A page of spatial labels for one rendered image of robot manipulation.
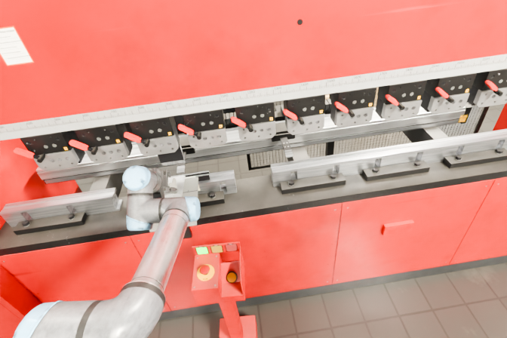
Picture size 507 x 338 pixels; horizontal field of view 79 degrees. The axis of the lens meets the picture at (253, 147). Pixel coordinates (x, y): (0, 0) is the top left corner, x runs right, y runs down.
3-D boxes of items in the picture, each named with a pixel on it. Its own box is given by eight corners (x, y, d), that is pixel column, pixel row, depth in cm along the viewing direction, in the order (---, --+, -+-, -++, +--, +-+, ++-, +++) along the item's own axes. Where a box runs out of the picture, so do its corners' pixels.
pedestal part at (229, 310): (231, 341, 164) (214, 291, 130) (231, 329, 168) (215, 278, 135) (243, 340, 164) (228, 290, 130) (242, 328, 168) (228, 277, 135)
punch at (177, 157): (161, 167, 133) (155, 149, 127) (162, 164, 134) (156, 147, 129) (185, 164, 133) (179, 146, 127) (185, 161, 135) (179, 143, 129)
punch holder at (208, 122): (191, 149, 125) (182, 115, 115) (192, 137, 132) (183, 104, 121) (228, 144, 125) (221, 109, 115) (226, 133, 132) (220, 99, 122)
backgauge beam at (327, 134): (44, 185, 161) (34, 170, 155) (55, 167, 172) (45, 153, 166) (465, 123, 170) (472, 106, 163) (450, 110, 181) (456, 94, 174)
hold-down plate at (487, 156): (449, 168, 144) (451, 164, 142) (442, 161, 149) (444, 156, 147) (510, 159, 145) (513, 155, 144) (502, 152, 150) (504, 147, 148)
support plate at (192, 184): (149, 232, 117) (149, 231, 116) (158, 184, 138) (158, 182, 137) (197, 225, 118) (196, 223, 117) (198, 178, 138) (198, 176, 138)
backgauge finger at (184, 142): (168, 177, 142) (165, 169, 139) (173, 143, 162) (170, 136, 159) (194, 173, 142) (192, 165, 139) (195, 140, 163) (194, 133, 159)
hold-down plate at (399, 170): (366, 181, 143) (367, 176, 141) (361, 173, 147) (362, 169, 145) (428, 172, 144) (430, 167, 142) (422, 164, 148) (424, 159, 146)
